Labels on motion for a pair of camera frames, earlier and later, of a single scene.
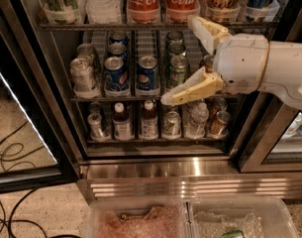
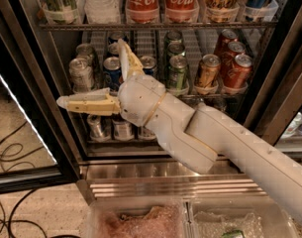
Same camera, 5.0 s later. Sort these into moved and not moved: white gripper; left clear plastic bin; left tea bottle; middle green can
Moved: white gripper
Not moved: left clear plastic bin; left tea bottle; middle green can
